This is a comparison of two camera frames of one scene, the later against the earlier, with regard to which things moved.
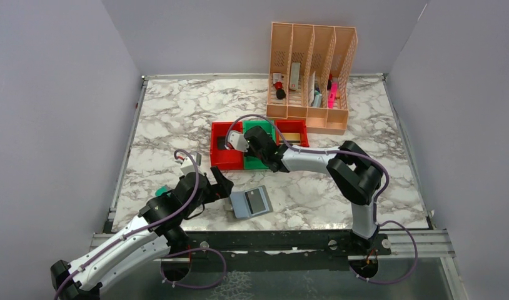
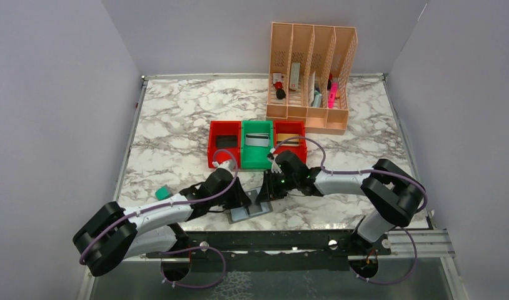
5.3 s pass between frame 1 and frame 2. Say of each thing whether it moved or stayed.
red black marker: stayed
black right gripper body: moved
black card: stayed
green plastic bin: stayed
